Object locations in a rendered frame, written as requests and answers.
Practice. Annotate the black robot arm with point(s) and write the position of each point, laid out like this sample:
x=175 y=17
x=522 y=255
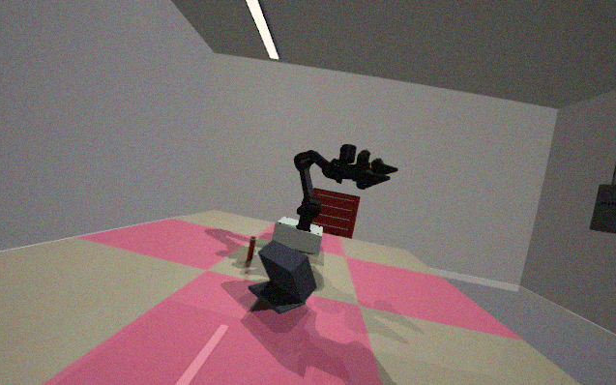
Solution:
x=336 y=169

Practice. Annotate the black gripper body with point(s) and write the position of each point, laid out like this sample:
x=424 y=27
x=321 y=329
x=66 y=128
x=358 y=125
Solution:
x=360 y=175

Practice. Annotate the dark red peg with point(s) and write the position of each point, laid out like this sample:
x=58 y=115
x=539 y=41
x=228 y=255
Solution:
x=251 y=247

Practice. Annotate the dark grey panel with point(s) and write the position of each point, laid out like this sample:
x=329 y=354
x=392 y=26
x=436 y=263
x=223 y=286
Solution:
x=291 y=279

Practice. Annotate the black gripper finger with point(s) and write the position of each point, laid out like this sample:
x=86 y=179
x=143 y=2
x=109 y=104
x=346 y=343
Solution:
x=386 y=169
x=374 y=179

